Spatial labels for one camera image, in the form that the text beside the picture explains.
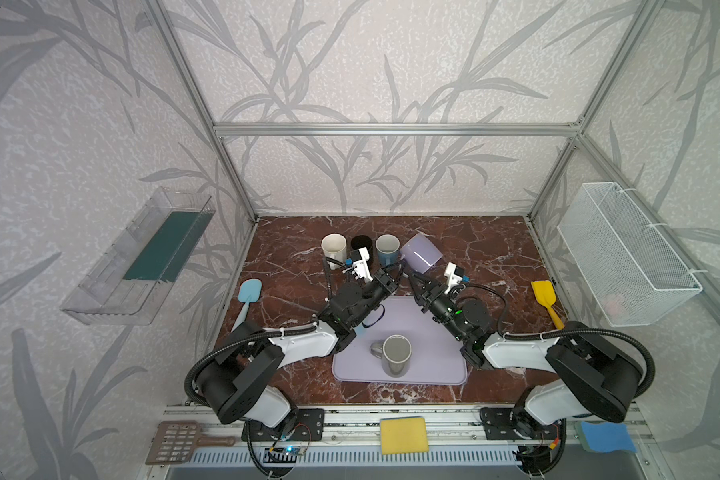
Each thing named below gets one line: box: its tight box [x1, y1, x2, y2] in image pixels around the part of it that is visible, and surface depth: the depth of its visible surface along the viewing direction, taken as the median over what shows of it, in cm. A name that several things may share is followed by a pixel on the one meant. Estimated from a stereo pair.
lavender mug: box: [400, 232, 443, 274], surface depth 78 cm
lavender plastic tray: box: [332, 296, 467, 386], surface depth 84 cm
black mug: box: [351, 235, 373, 250], surface depth 103 cm
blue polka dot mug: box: [375, 233, 401, 267], surface depth 101 cm
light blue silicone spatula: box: [231, 278, 263, 333], surface depth 100 cm
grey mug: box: [370, 334, 413, 378], surface depth 79 cm
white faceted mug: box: [321, 233, 347, 270], surface depth 102 cm
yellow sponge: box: [380, 416, 429, 455], surface depth 73 cm
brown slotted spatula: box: [146, 420, 236, 465], surface depth 72 cm
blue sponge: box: [574, 421, 637, 453], surface depth 72 cm
